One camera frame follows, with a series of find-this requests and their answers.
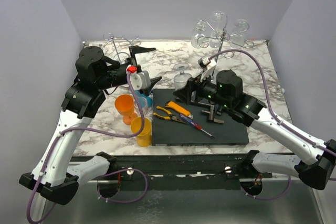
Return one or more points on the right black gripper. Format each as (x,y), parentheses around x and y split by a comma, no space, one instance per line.
(193,84)

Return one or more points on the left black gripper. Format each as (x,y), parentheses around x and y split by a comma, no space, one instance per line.
(135,50)

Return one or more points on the clear tumbler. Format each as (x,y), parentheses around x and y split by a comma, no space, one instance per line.
(238,34)

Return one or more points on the small clear wine glass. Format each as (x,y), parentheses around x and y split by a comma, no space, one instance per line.
(143,106)

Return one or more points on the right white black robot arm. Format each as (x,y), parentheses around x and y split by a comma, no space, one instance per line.
(312,159)

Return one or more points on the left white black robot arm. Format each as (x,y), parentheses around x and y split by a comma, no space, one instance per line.
(52,177)

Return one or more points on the tall chrome wine glass rack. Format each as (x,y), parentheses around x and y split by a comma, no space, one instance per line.
(225,38)

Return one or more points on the yellow utility knife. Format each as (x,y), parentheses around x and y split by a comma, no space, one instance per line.
(178,108)

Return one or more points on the red blue screwdriver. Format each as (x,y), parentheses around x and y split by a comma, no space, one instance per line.
(190,122)

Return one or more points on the dark grey tray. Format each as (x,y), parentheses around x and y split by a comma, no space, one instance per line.
(171,133)

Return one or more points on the blue plastic goblet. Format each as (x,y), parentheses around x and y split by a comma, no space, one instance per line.
(148,98)

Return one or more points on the orange plastic goblet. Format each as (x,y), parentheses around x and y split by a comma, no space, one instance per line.
(124,104)

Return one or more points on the yellow plastic cup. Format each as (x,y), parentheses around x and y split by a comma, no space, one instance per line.
(144,139)

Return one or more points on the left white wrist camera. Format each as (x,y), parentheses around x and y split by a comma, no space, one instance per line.
(139,81)

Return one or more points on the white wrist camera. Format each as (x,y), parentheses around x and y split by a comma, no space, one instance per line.
(139,81)
(207,65)

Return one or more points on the yellow handled pliers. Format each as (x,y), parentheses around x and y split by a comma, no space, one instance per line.
(168,117)

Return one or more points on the small chrome wire rack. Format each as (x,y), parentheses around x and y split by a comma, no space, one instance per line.
(116,48)

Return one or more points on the long black metal bracket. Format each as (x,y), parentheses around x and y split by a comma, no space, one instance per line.
(208,109)

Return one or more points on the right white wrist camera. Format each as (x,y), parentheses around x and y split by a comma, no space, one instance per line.
(207,65)

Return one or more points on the aluminium frame rail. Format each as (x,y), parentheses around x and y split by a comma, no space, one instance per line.
(290,165)

